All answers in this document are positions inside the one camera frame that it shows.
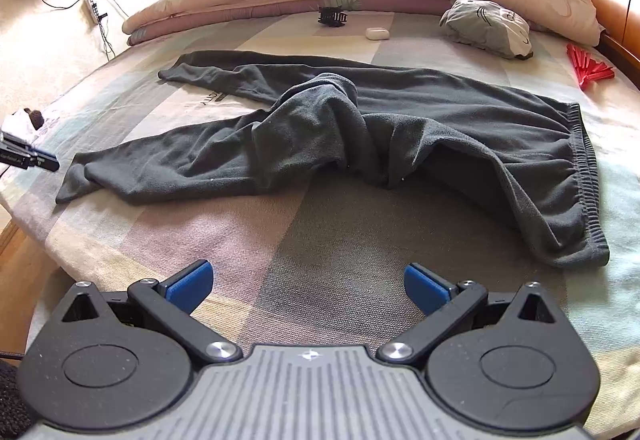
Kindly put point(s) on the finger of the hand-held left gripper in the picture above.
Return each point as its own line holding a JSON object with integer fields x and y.
{"x": 17, "y": 139}
{"x": 45, "y": 161}

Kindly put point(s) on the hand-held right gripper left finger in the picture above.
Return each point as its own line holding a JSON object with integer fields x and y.
{"x": 190, "y": 287}

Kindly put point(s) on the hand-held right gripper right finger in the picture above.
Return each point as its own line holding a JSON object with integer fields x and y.
{"x": 425, "y": 290}

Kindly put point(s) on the dark grey pants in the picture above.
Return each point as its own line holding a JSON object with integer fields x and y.
{"x": 350, "y": 130}

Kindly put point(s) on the pastel checkered bed sheet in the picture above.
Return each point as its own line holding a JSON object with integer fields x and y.
{"x": 320, "y": 240}

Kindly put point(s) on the white power strip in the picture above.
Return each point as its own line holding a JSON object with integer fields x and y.
{"x": 91, "y": 10}

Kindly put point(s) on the white earbud case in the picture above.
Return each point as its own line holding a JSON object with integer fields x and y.
{"x": 377, "y": 34}

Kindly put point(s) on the grey crumpled cloth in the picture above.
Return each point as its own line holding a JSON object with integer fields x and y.
{"x": 485, "y": 28}

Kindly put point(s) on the red cloth item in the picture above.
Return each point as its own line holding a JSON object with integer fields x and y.
{"x": 590, "y": 68}

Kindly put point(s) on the black hair claw clip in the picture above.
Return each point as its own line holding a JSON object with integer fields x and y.
{"x": 331, "y": 16}

